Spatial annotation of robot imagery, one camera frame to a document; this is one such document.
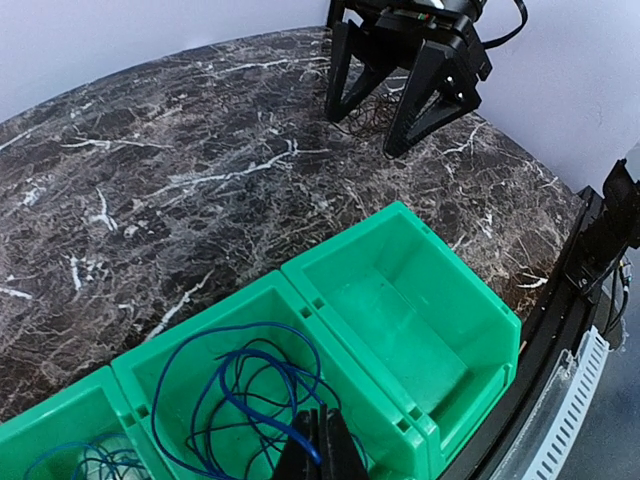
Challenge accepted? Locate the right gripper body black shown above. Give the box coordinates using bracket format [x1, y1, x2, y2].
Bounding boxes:
[346, 1, 492, 80]

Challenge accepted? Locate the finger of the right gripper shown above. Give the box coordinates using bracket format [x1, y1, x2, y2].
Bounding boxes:
[325, 20, 395, 122]
[384, 41, 481, 158]

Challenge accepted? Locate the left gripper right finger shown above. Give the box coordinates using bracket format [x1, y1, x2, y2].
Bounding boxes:
[319, 405, 369, 480]

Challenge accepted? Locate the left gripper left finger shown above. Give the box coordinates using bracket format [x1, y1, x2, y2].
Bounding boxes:
[272, 409, 320, 480]

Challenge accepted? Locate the brown cable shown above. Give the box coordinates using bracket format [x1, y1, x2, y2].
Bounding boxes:
[332, 82, 406, 139]

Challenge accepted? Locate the dark blue cable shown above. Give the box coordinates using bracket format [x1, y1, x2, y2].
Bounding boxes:
[152, 322, 374, 476]
[185, 337, 331, 480]

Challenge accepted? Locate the light blue cable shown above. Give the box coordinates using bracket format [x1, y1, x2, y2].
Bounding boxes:
[24, 432, 146, 480]

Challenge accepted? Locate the middle green plastic bin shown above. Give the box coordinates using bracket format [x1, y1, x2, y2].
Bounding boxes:
[112, 272, 427, 479]

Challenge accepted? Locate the green plastic bin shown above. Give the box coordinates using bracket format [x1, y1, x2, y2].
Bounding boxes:
[282, 202, 521, 477]
[1, 367, 174, 479]
[112, 272, 427, 479]

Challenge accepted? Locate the right green plastic bin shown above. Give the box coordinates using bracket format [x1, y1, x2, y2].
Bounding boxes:
[282, 202, 521, 477]

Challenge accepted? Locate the left green plastic bin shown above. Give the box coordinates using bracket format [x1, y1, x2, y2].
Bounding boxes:
[1, 367, 174, 479]

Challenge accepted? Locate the white slotted cable duct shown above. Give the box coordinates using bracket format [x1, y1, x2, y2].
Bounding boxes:
[522, 326, 609, 479]

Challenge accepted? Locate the black front rail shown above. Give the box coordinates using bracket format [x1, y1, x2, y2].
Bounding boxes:
[439, 187, 631, 480]

